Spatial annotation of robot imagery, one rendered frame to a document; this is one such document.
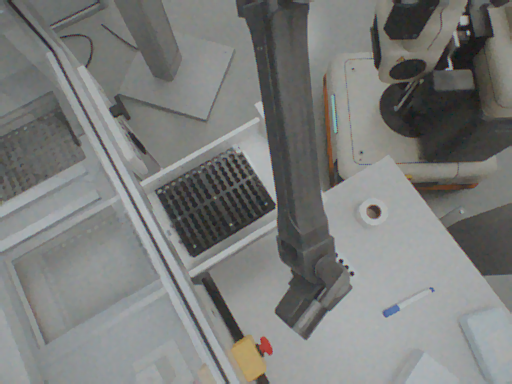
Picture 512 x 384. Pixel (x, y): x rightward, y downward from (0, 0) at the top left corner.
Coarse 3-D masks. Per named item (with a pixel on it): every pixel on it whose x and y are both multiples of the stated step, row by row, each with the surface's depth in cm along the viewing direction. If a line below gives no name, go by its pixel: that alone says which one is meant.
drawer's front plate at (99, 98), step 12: (84, 72) 86; (96, 84) 89; (96, 96) 84; (108, 108) 86; (108, 120) 83; (120, 132) 82; (120, 144) 81; (132, 144) 91; (132, 156) 80; (144, 168) 87
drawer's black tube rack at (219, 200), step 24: (216, 168) 82; (240, 168) 82; (168, 192) 84; (192, 192) 81; (216, 192) 84; (240, 192) 80; (264, 192) 83; (192, 216) 82; (216, 216) 79; (240, 216) 82; (192, 240) 78; (216, 240) 78
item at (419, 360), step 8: (416, 352) 82; (424, 352) 79; (416, 360) 80; (424, 360) 78; (432, 360) 78; (408, 368) 80; (416, 368) 78; (424, 368) 78; (432, 368) 78; (440, 368) 78; (400, 376) 81; (408, 376) 78; (416, 376) 78; (424, 376) 78; (432, 376) 78; (440, 376) 78; (448, 376) 78; (456, 376) 78
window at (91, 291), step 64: (0, 0) 61; (0, 64) 43; (0, 128) 34; (64, 128) 54; (0, 192) 27; (64, 192) 40; (0, 256) 23; (64, 256) 31; (128, 256) 48; (0, 320) 20; (64, 320) 26; (128, 320) 37; (192, 320) 63
